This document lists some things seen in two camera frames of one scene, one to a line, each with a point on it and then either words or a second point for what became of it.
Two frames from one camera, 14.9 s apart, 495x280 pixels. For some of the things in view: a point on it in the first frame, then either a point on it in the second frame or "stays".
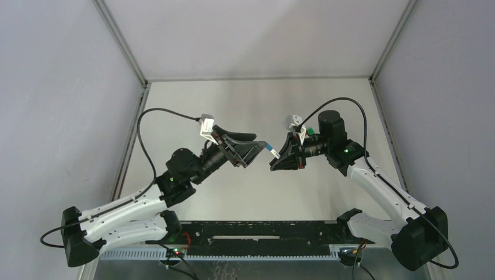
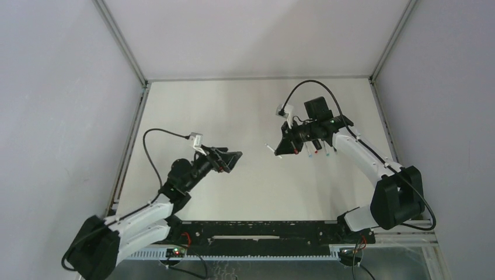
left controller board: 175,252 stays
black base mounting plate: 265,235 stays
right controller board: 350,254 stays
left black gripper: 229,151 -> 213,159
